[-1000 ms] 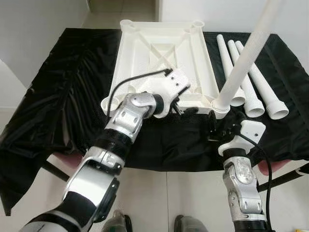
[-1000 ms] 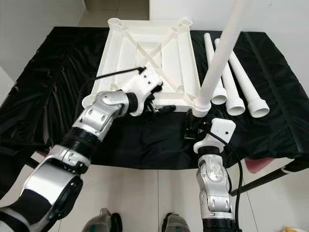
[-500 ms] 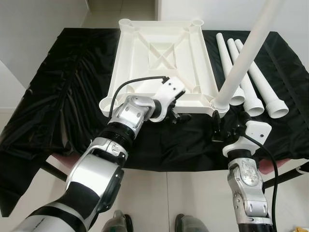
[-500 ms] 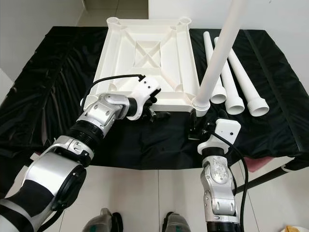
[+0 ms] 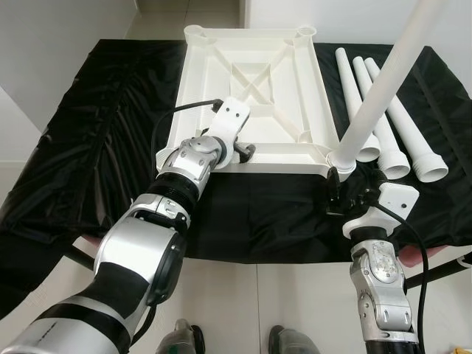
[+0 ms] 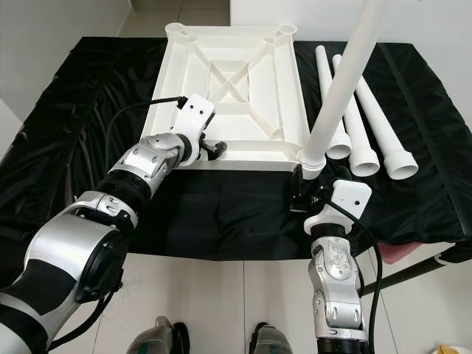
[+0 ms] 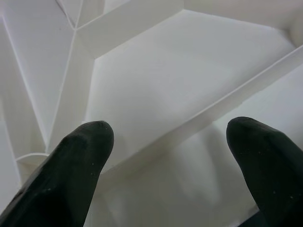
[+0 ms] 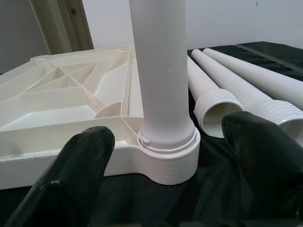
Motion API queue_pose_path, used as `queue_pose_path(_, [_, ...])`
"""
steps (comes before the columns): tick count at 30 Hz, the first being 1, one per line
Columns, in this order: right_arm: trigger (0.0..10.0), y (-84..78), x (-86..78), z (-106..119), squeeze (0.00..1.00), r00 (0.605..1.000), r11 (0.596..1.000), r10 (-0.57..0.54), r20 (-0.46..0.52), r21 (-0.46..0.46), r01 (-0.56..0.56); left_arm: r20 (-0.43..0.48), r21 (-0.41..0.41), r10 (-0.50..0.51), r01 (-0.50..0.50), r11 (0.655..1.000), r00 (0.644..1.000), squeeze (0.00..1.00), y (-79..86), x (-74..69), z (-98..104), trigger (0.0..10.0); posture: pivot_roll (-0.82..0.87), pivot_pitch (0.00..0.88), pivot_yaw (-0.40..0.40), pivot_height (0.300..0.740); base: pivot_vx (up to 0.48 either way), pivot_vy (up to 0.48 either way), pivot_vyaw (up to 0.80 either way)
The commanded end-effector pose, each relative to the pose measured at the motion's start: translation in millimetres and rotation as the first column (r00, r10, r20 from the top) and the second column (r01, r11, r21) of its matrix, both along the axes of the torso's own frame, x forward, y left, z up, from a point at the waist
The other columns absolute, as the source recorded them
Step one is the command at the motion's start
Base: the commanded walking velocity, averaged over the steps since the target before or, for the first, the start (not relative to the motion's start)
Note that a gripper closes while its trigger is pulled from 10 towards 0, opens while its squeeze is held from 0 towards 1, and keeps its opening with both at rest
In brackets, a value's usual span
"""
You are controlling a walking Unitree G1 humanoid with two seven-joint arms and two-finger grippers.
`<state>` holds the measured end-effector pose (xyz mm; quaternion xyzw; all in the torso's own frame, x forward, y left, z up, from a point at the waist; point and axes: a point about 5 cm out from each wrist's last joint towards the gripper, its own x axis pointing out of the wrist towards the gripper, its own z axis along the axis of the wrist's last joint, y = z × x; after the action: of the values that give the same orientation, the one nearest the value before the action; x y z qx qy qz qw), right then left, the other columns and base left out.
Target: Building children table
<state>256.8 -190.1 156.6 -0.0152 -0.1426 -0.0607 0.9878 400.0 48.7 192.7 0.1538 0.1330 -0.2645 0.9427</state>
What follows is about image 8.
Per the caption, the black table cloth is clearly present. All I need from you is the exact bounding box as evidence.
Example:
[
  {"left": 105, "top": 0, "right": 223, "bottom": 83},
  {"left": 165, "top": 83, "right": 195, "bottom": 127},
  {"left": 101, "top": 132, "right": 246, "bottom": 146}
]
[{"left": 0, "top": 41, "right": 303, "bottom": 227}]

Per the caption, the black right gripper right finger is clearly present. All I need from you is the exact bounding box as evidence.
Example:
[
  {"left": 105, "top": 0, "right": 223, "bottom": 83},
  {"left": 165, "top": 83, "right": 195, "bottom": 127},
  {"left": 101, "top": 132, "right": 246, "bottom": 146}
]
[{"left": 198, "top": 111, "right": 303, "bottom": 227}]

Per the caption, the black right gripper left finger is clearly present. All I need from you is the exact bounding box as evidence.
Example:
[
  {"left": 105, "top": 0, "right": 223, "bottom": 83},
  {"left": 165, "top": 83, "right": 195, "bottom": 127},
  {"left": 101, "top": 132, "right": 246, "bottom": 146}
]
[{"left": 0, "top": 125, "right": 116, "bottom": 227}]

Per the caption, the white plastic children table top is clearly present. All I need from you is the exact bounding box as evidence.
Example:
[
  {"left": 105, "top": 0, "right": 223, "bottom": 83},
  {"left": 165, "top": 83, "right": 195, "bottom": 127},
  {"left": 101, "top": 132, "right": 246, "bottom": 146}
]
[{"left": 0, "top": 44, "right": 202, "bottom": 190}]

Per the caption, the white plastic table leg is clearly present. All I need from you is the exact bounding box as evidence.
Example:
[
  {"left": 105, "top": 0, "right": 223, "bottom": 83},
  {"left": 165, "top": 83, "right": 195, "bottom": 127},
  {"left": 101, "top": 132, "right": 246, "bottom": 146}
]
[
  {"left": 128, "top": 0, "right": 197, "bottom": 152},
  {"left": 202, "top": 47, "right": 303, "bottom": 152},
  {"left": 220, "top": 53, "right": 303, "bottom": 106},
  {"left": 187, "top": 48, "right": 246, "bottom": 139}
]

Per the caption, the beige door frame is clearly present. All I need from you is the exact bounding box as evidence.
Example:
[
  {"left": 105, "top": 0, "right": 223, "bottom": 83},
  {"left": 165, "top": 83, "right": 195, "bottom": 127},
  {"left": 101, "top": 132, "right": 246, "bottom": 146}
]
[{"left": 30, "top": 0, "right": 93, "bottom": 56}]

